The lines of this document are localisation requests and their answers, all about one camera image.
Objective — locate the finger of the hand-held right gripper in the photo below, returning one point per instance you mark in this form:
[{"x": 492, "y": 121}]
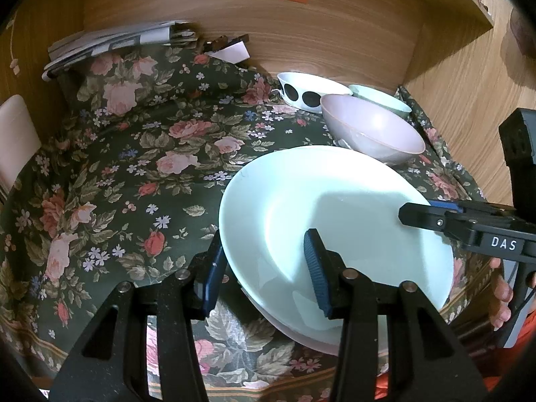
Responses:
[
  {"x": 423, "y": 217},
  {"x": 444, "y": 205}
]

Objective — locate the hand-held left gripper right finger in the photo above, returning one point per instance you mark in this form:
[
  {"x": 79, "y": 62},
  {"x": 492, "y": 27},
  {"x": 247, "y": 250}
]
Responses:
[{"x": 318, "y": 276}]

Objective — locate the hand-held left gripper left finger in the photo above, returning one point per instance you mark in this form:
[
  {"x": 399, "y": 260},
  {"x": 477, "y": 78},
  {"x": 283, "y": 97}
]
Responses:
[{"x": 214, "y": 276}]

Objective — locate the white plate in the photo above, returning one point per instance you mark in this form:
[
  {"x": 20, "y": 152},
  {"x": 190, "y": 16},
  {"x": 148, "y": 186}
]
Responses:
[{"x": 301, "y": 342}]

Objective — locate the mint green plate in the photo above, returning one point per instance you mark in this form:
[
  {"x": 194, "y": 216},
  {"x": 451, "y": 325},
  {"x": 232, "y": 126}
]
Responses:
[{"x": 293, "y": 201}]

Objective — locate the pink bowl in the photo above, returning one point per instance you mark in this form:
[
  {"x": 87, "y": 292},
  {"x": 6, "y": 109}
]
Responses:
[{"x": 368, "y": 130}]

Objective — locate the mint green bowl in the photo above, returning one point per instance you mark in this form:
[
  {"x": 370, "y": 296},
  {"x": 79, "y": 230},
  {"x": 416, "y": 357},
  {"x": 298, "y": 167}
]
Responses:
[{"x": 389, "y": 102}]

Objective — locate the white bowl with black dots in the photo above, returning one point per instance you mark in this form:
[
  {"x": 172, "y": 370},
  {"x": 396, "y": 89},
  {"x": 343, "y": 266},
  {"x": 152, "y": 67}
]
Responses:
[{"x": 312, "y": 81}]

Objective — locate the person's right hand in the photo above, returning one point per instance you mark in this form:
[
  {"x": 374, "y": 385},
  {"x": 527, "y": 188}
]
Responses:
[{"x": 501, "y": 297}]

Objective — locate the dark floral tablecloth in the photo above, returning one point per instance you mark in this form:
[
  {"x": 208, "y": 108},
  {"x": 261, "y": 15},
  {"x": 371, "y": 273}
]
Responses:
[{"x": 125, "y": 176}]

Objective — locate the small white box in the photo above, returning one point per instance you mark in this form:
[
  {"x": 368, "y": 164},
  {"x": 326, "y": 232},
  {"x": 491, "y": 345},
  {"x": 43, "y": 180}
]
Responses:
[{"x": 230, "y": 53}]

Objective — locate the pink mug with lid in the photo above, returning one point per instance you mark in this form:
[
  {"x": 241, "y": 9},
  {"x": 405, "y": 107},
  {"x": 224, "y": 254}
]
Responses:
[{"x": 14, "y": 142}]

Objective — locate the stack of white papers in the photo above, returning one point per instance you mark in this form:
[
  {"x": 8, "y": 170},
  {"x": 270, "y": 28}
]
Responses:
[{"x": 104, "y": 42}]

